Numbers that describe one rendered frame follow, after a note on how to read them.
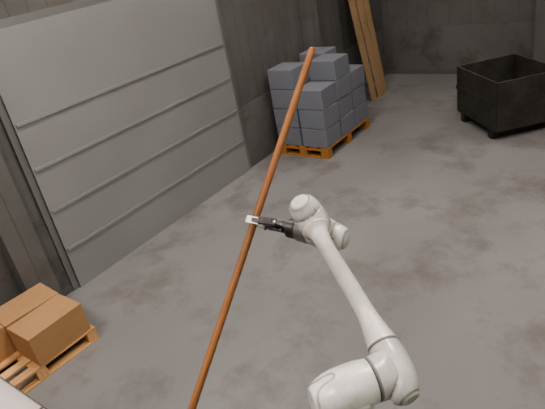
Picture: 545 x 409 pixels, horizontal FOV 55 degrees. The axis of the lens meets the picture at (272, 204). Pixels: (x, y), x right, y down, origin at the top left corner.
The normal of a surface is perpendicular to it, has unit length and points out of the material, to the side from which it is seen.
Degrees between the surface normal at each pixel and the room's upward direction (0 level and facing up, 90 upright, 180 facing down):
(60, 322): 90
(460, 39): 90
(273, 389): 0
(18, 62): 90
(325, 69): 90
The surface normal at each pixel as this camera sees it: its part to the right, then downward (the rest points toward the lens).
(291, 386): -0.17, -0.87
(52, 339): 0.80, 0.15
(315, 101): -0.55, 0.47
